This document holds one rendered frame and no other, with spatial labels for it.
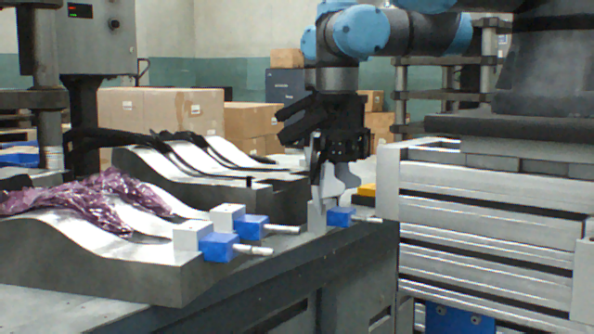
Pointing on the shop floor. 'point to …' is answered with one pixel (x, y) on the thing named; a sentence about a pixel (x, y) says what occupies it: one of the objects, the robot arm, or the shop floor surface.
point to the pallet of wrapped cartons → (160, 111)
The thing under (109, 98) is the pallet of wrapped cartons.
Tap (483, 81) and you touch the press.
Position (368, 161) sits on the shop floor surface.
